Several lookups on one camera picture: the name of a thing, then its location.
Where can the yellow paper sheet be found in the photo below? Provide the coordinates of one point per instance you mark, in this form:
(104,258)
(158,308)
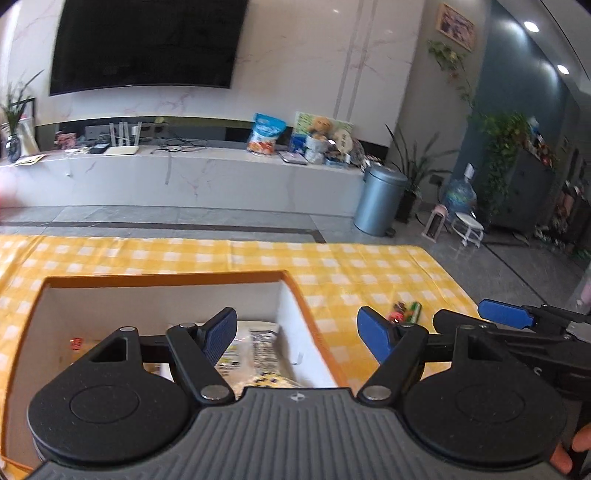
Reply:
(27,160)

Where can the person's right hand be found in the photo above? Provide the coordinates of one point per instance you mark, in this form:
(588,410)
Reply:
(582,441)

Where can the green plant in dark vase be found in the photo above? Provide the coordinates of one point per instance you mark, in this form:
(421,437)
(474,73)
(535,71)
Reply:
(14,115)

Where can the orange cardboard box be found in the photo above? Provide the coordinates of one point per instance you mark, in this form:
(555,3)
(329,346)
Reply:
(300,323)

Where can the grey-blue trash can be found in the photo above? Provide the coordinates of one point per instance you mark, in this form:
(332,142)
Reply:
(378,203)

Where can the framed wall picture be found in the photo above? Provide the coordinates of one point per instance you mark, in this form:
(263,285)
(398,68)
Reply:
(456,25)

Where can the brown chocolate bead bottle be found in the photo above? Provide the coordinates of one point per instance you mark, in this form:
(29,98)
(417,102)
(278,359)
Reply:
(399,313)

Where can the dark shelf with ornaments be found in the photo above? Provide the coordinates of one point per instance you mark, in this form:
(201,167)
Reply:
(568,207)

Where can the blue snack bag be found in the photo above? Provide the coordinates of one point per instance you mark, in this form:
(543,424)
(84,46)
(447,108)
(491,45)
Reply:
(265,134)

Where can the small black box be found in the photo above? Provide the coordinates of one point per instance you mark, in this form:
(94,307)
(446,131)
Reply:
(98,148)

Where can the white router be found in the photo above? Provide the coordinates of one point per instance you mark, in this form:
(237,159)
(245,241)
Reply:
(122,148)

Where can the yellow checked tablecloth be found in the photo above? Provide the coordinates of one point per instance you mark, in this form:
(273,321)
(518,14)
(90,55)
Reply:
(369,272)

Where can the green and white card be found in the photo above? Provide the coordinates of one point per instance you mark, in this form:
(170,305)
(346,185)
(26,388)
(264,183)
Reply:
(302,122)

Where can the small red snack packet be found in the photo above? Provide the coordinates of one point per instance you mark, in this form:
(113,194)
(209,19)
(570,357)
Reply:
(75,343)

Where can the hanging vine plant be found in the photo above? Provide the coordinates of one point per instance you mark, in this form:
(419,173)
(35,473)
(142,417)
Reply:
(503,138)

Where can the dark grey cabinet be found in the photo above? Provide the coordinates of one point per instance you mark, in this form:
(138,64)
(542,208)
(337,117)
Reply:
(521,194)

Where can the potted plant in black pot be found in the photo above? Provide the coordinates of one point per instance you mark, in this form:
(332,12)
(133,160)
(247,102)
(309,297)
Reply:
(411,184)

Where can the white marble media console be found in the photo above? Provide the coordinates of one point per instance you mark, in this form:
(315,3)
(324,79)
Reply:
(231,180)

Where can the brown teddy bear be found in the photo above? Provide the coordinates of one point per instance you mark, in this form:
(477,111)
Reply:
(319,127)

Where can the blue water jug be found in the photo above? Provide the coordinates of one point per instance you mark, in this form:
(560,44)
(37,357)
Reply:
(461,194)

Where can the small pink box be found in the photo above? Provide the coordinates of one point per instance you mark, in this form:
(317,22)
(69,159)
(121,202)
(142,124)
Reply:
(64,140)

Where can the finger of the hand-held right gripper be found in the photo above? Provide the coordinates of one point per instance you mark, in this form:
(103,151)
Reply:
(508,334)
(503,312)

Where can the recessed ceiling light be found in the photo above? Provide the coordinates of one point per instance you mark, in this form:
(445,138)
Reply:
(562,69)
(531,26)

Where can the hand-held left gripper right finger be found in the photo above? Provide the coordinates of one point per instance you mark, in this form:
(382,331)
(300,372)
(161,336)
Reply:
(374,333)

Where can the white round stool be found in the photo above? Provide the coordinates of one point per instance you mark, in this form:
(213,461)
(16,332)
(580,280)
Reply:
(467,224)

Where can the white snack bag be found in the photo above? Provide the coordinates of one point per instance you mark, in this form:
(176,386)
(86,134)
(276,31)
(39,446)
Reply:
(265,348)

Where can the round white paper fan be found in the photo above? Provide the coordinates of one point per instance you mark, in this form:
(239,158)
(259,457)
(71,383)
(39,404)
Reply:
(343,140)

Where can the white framed board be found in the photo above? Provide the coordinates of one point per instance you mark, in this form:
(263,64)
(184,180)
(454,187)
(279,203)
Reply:
(28,134)

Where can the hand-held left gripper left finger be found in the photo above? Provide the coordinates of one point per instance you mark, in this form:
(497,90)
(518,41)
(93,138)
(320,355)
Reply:
(221,333)

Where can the grey flat tablet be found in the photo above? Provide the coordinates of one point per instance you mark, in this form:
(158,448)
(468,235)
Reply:
(293,158)

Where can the black flat television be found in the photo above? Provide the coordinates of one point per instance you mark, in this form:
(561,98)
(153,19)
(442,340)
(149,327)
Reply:
(147,41)

